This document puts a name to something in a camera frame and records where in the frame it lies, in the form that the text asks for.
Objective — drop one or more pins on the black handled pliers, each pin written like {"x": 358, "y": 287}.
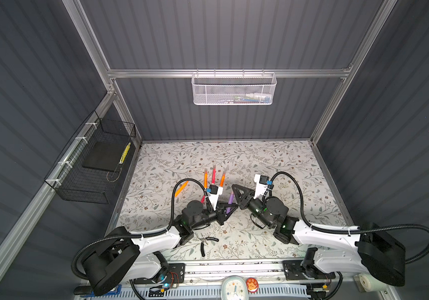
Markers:
{"x": 204, "y": 242}

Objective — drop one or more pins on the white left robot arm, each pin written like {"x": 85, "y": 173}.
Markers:
{"x": 125, "y": 255}

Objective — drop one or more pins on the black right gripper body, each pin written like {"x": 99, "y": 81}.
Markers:
{"x": 257, "y": 208}

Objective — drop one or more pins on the white wire mesh basket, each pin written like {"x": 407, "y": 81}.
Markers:
{"x": 233, "y": 89}

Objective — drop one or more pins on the white analog clock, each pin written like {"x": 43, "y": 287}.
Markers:
{"x": 234, "y": 288}

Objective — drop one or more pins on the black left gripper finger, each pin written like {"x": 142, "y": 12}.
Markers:
{"x": 226, "y": 209}
{"x": 222, "y": 217}

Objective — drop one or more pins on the white tape roll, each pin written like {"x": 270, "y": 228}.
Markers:
{"x": 367, "y": 283}

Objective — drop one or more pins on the yellow marker in basket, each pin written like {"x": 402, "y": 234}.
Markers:
{"x": 125, "y": 153}

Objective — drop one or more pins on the black wire wall basket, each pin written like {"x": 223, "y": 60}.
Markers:
{"x": 72, "y": 182}

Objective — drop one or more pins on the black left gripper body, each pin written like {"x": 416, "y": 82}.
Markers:
{"x": 206, "y": 217}

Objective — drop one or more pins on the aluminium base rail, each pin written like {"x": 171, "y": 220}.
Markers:
{"x": 211, "y": 272}

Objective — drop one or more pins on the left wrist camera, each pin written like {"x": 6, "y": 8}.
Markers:
{"x": 214, "y": 192}

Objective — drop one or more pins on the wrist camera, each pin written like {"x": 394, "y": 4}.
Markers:
{"x": 263, "y": 185}
{"x": 214, "y": 192}

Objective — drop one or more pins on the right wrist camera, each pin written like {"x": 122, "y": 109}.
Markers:
{"x": 263, "y": 185}

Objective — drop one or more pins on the purple marker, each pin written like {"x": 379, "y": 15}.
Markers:
{"x": 231, "y": 199}

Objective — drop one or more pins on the lone orange marker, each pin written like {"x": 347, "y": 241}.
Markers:
{"x": 181, "y": 189}

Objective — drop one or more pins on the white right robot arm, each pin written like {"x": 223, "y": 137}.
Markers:
{"x": 331, "y": 248}

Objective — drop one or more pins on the black flat pad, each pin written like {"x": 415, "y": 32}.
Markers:
{"x": 104, "y": 157}

